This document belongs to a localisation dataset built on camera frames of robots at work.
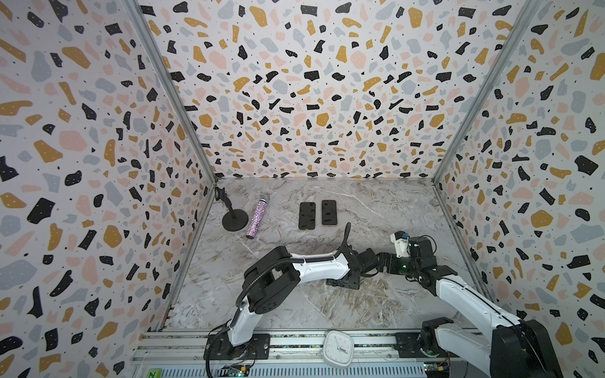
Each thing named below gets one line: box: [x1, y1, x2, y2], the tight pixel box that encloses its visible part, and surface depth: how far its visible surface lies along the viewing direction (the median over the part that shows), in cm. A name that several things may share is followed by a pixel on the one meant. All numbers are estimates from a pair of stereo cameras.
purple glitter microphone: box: [245, 193, 271, 240], surface depth 105 cm
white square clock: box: [322, 329, 355, 368], surface depth 73 cm
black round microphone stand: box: [215, 186, 249, 232], surface depth 105 cm
